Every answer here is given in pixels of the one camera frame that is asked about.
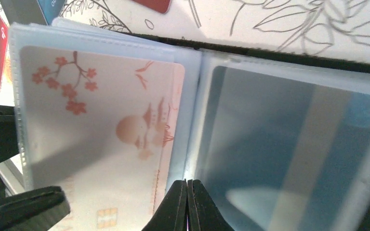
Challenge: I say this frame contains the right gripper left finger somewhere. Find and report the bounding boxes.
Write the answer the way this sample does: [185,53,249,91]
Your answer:
[142,180,187,231]

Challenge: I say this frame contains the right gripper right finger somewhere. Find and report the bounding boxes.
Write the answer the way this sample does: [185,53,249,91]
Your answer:
[187,180,234,231]

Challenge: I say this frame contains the blue card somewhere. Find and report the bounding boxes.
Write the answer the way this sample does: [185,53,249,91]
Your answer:
[38,0,66,25]
[195,66,370,231]

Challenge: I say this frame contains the pale pink blossom card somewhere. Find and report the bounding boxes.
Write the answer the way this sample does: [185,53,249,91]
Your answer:
[19,46,185,231]

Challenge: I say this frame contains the black card holder wallet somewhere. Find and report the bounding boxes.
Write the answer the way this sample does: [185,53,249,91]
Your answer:
[9,24,370,231]

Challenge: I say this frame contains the red VIP card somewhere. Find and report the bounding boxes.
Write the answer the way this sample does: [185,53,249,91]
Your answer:
[133,0,171,14]

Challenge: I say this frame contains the black card upper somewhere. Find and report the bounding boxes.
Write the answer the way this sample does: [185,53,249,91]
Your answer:
[0,0,48,25]

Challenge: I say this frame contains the blue card under black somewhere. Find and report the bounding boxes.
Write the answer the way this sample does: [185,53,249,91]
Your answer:
[38,0,66,25]

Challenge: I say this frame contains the floral patterned table mat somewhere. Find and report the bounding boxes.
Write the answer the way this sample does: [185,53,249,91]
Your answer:
[0,0,370,106]

